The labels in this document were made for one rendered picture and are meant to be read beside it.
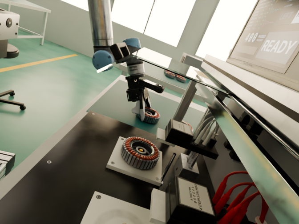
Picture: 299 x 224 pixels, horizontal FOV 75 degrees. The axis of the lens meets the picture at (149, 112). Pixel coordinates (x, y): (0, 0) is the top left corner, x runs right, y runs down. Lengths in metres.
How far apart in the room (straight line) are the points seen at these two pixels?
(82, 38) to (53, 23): 0.76
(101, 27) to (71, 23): 4.72
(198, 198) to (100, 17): 0.62
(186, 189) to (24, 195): 0.30
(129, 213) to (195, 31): 4.76
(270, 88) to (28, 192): 0.44
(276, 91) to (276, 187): 0.12
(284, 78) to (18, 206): 0.48
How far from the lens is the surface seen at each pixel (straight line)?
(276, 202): 0.22
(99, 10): 0.74
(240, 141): 0.30
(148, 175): 0.54
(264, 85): 0.32
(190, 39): 5.00
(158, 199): 0.35
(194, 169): 0.58
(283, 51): 0.38
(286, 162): 0.46
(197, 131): 0.54
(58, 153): 0.54
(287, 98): 0.27
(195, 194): 0.33
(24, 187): 0.47
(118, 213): 0.44
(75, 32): 5.41
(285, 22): 0.43
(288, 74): 0.34
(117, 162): 0.54
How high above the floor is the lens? 1.12
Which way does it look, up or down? 21 degrees down
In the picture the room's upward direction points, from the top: 22 degrees clockwise
